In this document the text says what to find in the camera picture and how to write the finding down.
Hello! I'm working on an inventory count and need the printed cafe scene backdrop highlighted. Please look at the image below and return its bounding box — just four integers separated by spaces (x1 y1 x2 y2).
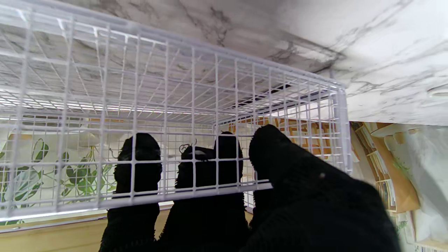
0 115 448 252

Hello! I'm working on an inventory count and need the white wire mesh drawer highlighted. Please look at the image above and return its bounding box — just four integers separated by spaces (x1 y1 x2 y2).
0 0 353 222

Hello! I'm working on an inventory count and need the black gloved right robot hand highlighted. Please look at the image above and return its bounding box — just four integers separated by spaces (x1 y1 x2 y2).
100 124 401 252

